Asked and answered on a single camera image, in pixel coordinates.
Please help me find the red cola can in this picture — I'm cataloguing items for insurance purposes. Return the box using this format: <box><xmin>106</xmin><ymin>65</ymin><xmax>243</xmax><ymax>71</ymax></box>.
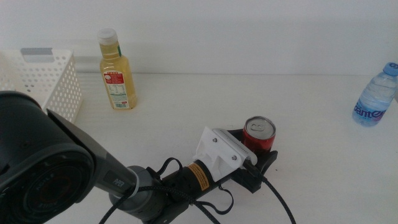
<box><xmin>241</xmin><ymin>116</ymin><xmax>277</xmax><ymax>156</ymax></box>

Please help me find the clear water bottle blue cap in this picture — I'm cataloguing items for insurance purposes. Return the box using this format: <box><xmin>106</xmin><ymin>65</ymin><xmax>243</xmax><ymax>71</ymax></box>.
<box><xmin>351</xmin><ymin>62</ymin><xmax>398</xmax><ymax>128</ymax></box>

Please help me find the yellow juice bottle white cap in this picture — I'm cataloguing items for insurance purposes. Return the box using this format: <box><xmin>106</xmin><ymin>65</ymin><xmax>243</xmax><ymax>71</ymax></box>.
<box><xmin>96</xmin><ymin>27</ymin><xmax>138</xmax><ymax>110</ymax></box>

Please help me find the white perforated plastic basket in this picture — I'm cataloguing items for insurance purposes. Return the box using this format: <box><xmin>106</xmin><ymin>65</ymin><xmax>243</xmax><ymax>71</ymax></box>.
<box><xmin>0</xmin><ymin>48</ymin><xmax>84</xmax><ymax>124</ymax></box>

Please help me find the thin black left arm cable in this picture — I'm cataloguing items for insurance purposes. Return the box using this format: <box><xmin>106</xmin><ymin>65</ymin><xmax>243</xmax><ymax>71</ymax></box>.
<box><xmin>155</xmin><ymin>157</ymin><xmax>234</xmax><ymax>215</ymax></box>

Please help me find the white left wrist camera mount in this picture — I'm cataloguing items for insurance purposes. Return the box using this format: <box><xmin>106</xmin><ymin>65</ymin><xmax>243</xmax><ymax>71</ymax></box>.
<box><xmin>192</xmin><ymin>126</ymin><xmax>259</xmax><ymax>183</ymax></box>

